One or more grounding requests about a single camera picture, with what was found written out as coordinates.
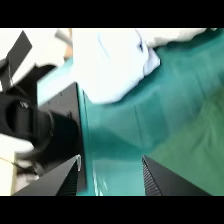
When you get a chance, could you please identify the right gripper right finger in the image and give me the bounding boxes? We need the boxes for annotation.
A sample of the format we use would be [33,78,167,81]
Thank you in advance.
[141,154,212,197]

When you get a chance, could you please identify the white garment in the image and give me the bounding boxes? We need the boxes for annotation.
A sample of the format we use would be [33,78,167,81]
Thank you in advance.
[135,28,218,48]
[71,28,162,105]

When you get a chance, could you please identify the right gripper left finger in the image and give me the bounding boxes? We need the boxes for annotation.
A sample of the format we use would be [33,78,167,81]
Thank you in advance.
[13,154,82,197]

